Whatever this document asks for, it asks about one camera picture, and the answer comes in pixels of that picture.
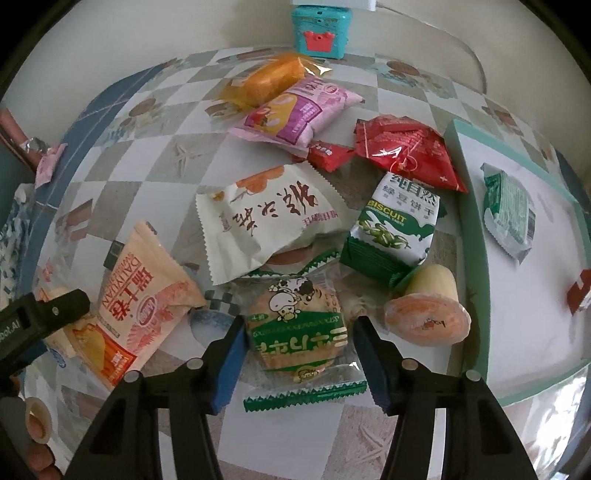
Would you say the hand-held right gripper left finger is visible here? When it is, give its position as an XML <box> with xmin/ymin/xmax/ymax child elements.
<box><xmin>65</xmin><ymin>315</ymin><xmax>247</xmax><ymax>480</ymax></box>

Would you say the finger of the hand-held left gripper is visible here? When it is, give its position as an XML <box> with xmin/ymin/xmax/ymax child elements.
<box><xmin>0</xmin><ymin>290</ymin><xmax>92</xmax><ymax>342</ymax></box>

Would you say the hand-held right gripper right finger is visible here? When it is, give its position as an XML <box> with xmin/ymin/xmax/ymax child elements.
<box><xmin>353</xmin><ymin>315</ymin><xmax>539</xmax><ymax>480</ymax></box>

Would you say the orange swiss roll packet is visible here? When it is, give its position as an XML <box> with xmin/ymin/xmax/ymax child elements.
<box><xmin>39</xmin><ymin>222</ymin><xmax>207</xmax><ymax>388</ymax></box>

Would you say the clear green-edged biscuit packet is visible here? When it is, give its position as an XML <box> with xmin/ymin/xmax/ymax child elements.
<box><xmin>242</xmin><ymin>247</ymin><xmax>370</xmax><ymax>414</ymax></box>

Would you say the green storage bin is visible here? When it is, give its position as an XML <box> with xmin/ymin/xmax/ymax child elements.
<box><xmin>444</xmin><ymin>119</ymin><xmax>591</xmax><ymax>407</ymax></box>

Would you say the pink swiss roll packet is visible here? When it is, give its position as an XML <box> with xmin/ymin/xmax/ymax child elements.
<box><xmin>229</xmin><ymin>76</ymin><xmax>364</xmax><ymax>158</ymax></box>

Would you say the jelly cup orange lid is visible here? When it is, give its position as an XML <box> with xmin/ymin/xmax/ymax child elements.
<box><xmin>385</xmin><ymin>264</ymin><xmax>472</xmax><ymax>347</ymax></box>

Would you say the blue white patterned cloth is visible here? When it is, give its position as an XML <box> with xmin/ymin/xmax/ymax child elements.
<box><xmin>0</xmin><ymin>185</ymin><xmax>33</xmax><ymax>296</ymax></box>

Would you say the green and white biscuit packet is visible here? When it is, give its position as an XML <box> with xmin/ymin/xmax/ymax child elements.
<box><xmin>339</xmin><ymin>173</ymin><xmax>448</xmax><ymax>289</ymax></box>

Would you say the small pink packet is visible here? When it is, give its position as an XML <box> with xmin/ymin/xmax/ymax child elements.
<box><xmin>34</xmin><ymin>143</ymin><xmax>68</xmax><ymax>188</ymax></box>

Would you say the white pastry packet orange print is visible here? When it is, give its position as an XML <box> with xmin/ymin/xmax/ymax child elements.
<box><xmin>195</xmin><ymin>164</ymin><xmax>352</xmax><ymax>284</ymax></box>

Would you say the checkered printed tablecloth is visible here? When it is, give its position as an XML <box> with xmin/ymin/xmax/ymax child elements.
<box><xmin>0</xmin><ymin>44</ymin><xmax>591</xmax><ymax>480</ymax></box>

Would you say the pale green biscuit packet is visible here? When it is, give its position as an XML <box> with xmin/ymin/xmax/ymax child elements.
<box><xmin>480</xmin><ymin>162</ymin><xmax>537</xmax><ymax>265</ymax></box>

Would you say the small red candy packet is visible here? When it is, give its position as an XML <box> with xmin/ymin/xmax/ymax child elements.
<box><xmin>295</xmin><ymin>141</ymin><xmax>356</xmax><ymax>174</ymax></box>

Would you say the red and white packet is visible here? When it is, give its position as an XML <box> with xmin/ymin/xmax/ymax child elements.
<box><xmin>567</xmin><ymin>268</ymin><xmax>591</xmax><ymax>315</ymax></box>

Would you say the large red snack packet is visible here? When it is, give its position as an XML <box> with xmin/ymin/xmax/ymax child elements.
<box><xmin>354</xmin><ymin>115</ymin><xmax>468</xmax><ymax>193</ymax></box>

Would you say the orange-wrapped cake packet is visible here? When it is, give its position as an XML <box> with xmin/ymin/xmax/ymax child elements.
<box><xmin>217</xmin><ymin>53</ymin><xmax>333</xmax><ymax>109</ymax></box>

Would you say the teal toy box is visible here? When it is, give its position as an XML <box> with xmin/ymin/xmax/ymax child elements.
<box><xmin>291</xmin><ymin>6</ymin><xmax>354</xmax><ymax>60</ymax></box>

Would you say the white power strip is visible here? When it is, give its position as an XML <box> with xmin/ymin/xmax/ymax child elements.
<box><xmin>292</xmin><ymin>0</ymin><xmax>377</xmax><ymax>12</ymax></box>

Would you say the thin white cable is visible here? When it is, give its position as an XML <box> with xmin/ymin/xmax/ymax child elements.
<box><xmin>376</xmin><ymin>2</ymin><xmax>488</xmax><ymax>93</ymax></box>

